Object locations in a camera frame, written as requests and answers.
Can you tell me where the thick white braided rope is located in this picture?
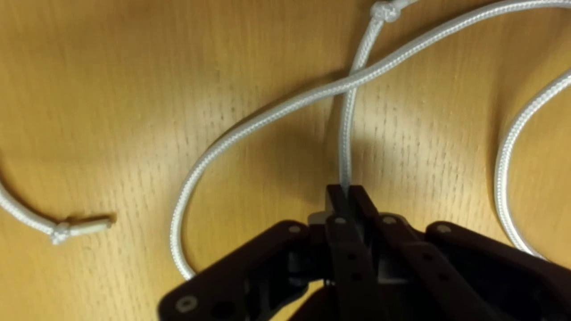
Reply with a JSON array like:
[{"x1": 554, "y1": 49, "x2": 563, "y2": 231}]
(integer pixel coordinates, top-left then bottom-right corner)
[{"x1": 167, "y1": 0, "x2": 571, "y2": 282}]

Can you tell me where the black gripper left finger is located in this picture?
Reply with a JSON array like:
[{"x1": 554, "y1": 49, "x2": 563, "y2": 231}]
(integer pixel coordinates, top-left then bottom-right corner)
[{"x1": 156, "y1": 182, "x2": 381, "y2": 321}]

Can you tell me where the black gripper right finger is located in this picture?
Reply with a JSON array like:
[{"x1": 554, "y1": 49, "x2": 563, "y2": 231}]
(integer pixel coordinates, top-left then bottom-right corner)
[{"x1": 346, "y1": 184, "x2": 571, "y2": 321}]

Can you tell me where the thin white rope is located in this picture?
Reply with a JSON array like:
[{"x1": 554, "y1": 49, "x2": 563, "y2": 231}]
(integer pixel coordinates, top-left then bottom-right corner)
[{"x1": 0, "y1": 0, "x2": 417, "y2": 247}]

